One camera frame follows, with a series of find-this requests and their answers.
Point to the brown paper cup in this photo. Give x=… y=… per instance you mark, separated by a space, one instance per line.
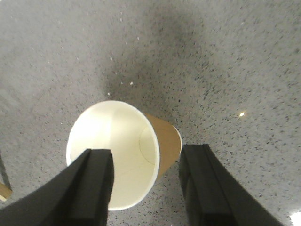
x=143 y=147

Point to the wooden object at edge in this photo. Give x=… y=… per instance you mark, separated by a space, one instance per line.
x=5 y=186

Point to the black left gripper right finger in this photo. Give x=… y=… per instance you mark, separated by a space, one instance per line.
x=212 y=195

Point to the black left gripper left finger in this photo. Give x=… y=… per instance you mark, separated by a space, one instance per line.
x=78 y=196

